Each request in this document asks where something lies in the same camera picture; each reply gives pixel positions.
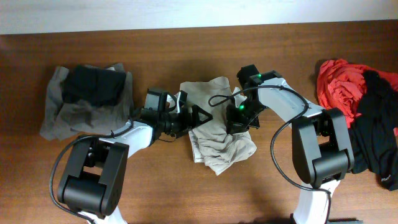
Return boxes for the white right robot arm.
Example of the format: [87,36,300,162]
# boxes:
[226,68,354,223]

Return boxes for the red crumpled garment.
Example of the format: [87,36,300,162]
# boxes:
[317,59,397,136]

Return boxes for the folded grey garment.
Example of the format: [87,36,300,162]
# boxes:
[40,66,134,141]

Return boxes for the folded black garment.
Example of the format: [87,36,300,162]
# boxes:
[62,65,127,106]

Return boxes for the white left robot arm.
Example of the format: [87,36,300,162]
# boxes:
[49,105,213,223]

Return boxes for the black garment with logo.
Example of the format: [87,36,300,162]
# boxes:
[349,70,397,191]

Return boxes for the beige shorts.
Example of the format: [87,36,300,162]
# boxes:
[180,77,257,175]

